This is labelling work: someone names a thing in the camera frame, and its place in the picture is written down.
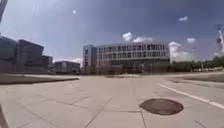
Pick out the large pale windowed building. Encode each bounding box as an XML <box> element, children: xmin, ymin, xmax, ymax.
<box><xmin>81</xmin><ymin>42</ymin><xmax>172</xmax><ymax>74</ymax></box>

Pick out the low grey building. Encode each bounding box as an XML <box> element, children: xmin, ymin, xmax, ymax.
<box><xmin>53</xmin><ymin>60</ymin><xmax>82</xmax><ymax>74</ymax></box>

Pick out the grey stone slab plaza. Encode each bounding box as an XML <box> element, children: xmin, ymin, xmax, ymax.
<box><xmin>0</xmin><ymin>72</ymin><xmax>224</xmax><ymax>128</ymax></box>

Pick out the dark round manhole cover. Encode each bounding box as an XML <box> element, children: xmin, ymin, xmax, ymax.
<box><xmin>138</xmin><ymin>97</ymin><xmax>185</xmax><ymax>116</ymax></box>

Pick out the white painted line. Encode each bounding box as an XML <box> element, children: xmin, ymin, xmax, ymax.
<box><xmin>157</xmin><ymin>82</ymin><xmax>224</xmax><ymax>111</ymax></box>

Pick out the dark grass patch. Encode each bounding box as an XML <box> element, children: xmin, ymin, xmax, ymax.
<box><xmin>0</xmin><ymin>73</ymin><xmax>80</xmax><ymax>85</ymax></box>

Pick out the row of trees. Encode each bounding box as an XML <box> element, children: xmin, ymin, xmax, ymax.
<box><xmin>169</xmin><ymin>55</ymin><xmax>224</xmax><ymax>73</ymax></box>

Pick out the dark building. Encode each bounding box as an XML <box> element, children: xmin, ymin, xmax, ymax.
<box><xmin>0</xmin><ymin>35</ymin><xmax>54</xmax><ymax>75</ymax></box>

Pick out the olive grass strip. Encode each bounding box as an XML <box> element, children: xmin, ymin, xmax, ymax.
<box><xmin>173</xmin><ymin>72</ymin><xmax>224</xmax><ymax>84</ymax></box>

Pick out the pale pole with flags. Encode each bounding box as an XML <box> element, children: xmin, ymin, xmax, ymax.
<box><xmin>214</xmin><ymin>23</ymin><xmax>224</xmax><ymax>56</ymax></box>

